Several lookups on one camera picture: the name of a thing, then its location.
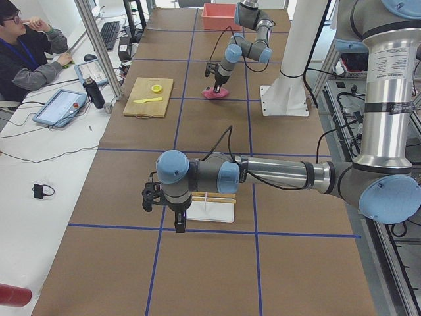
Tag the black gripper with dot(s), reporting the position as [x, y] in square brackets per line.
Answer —
[177, 209]
[220, 79]

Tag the pink cleaning cloth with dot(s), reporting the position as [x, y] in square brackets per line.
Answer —
[209, 93]

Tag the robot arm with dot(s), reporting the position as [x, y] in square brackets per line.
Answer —
[247, 15]
[260, 209]

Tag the black water bottle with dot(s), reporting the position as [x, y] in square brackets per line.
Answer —
[93, 92]

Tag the wooden rack rod far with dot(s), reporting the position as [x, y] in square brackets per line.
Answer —
[213, 195]

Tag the wooden rack rod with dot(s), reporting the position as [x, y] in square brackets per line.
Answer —
[214, 200]
[213, 195]

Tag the wooden rack rod near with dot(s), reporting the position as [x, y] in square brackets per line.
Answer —
[214, 200]

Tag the white rack base tray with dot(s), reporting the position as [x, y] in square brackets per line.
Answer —
[211, 211]

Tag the yellow lemon slice toy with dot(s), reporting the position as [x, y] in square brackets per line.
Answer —
[156, 88]

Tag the yellow plastic knife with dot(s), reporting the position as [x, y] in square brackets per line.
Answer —
[142, 101]

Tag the pink plastic tray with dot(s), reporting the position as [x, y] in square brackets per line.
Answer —
[219, 16]

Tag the bamboo cutting board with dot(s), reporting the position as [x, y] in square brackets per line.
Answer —
[142, 90]

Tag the black keyboard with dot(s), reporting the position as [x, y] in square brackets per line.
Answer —
[109, 30]

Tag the upper teach pendant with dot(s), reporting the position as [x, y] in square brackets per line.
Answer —
[92, 69]

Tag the teach pendant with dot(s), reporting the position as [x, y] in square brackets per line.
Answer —
[92, 69]
[61, 108]

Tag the black computer mouse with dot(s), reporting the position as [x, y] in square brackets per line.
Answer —
[90, 57]

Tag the small black adapter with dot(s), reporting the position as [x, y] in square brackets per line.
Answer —
[42, 190]

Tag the lower teach pendant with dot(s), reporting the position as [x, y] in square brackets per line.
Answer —
[61, 108]

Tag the red fire extinguisher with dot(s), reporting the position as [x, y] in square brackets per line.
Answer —
[14, 296]

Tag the seated person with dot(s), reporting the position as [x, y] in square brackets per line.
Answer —
[33, 53]

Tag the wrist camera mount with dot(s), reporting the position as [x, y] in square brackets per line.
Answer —
[152, 194]
[211, 68]

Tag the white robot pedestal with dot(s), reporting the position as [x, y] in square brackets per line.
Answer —
[286, 96]

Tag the aluminium frame post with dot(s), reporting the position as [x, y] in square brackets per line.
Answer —
[98, 45]

